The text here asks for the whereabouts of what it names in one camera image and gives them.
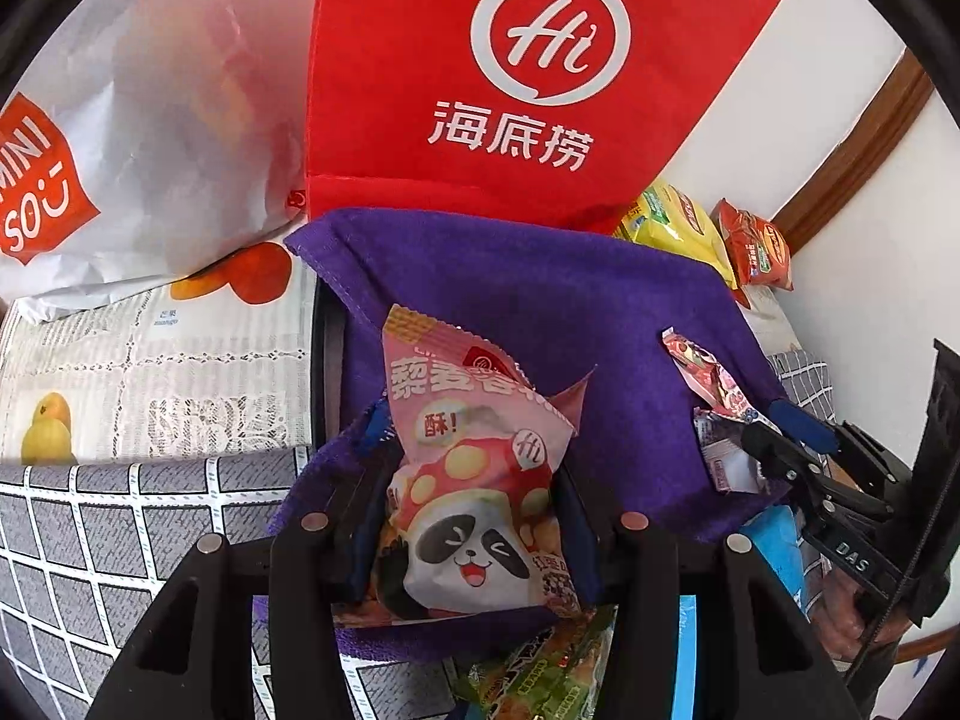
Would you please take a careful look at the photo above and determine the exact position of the grey checked tablecloth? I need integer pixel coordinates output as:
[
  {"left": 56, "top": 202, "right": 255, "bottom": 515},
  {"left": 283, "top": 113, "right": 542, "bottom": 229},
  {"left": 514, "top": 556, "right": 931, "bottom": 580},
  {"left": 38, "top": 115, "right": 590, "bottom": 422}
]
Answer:
[{"left": 0, "top": 445, "right": 467, "bottom": 720}]

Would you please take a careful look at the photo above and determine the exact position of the pink white snack packet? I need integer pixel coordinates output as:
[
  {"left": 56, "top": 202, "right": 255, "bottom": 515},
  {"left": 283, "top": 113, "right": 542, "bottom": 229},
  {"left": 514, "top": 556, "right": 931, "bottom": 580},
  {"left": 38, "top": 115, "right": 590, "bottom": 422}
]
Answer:
[{"left": 661, "top": 327, "right": 778, "bottom": 494}]

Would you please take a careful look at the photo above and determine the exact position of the white Miniso plastic bag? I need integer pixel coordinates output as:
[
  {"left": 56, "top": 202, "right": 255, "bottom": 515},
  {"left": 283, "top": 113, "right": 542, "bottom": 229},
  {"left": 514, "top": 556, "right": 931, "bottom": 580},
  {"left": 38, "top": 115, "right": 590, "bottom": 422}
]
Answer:
[{"left": 2, "top": 0, "right": 314, "bottom": 322}]

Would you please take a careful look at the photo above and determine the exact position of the brown wooden door frame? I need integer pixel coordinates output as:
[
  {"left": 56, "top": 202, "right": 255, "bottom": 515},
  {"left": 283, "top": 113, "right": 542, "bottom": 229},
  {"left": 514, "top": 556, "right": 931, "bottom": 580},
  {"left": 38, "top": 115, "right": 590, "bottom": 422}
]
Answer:
[{"left": 773, "top": 49, "right": 934, "bottom": 254}]

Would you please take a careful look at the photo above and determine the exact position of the purple towel lined basket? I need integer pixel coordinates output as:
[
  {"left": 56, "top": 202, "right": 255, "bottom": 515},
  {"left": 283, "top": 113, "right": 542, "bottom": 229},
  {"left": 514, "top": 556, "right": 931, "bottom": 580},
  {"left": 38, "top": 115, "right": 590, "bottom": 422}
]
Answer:
[{"left": 275, "top": 208, "right": 782, "bottom": 661}]

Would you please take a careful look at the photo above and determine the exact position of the light blue snack box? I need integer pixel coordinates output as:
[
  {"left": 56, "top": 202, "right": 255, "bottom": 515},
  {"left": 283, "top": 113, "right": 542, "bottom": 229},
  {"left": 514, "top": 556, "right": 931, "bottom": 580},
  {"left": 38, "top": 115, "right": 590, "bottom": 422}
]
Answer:
[{"left": 670, "top": 505, "right": 805, "bottom": 720}]

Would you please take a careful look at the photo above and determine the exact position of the fruit print newspaper cloth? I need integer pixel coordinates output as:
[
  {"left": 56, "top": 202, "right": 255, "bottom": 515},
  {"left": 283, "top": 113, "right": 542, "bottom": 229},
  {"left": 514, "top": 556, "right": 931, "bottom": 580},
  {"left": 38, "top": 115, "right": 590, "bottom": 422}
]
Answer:
[{"left": 2, "top": 242, "right": 316, "bottom": 463}]

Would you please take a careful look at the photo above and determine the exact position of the pink panda snack bag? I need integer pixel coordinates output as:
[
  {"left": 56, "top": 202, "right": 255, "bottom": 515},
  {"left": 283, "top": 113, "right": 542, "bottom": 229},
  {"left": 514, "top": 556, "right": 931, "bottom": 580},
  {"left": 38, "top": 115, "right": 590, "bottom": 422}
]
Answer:
[{"left": 335, "top": 305, "right": 587, "bottom": 628}]

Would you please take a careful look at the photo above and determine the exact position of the person's right hand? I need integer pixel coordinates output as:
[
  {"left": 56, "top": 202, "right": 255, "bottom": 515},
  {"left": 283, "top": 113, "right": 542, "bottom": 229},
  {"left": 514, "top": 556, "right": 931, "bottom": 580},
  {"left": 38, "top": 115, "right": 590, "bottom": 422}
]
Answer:
[{"left": 811, "top": 569, "right": 913, "bottom": 663}]

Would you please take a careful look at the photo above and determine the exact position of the red Haidilao paper bag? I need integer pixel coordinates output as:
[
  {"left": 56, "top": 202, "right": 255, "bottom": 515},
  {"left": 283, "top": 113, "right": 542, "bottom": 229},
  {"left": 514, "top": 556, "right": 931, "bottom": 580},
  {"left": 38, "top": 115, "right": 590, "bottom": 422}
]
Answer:
[{"left": 304, "top": 0, "right": 779, "bottom": 234}]

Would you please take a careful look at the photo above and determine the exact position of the green snack packet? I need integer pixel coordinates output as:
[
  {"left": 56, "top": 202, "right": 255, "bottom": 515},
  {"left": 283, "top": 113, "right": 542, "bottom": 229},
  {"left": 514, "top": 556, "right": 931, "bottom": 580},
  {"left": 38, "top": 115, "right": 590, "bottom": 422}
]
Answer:
[{"left": 454, "top": 606, "right": 617, "bottom": 720}]

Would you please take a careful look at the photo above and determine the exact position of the orange red snack bag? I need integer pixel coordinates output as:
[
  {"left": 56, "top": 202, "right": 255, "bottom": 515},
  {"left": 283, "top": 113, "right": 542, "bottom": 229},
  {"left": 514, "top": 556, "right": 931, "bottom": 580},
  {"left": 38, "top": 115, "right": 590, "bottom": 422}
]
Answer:
[{"left": 713, "top": 200, "right": 794, "bottom": 291}]

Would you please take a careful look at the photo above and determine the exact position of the yellow chips bag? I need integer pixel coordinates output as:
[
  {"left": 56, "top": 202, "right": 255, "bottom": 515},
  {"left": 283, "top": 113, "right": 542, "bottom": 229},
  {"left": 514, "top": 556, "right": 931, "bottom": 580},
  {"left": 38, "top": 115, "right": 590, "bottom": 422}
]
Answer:
[{"left": 613, "top": 181, "right": 739, "bottom": 289}]

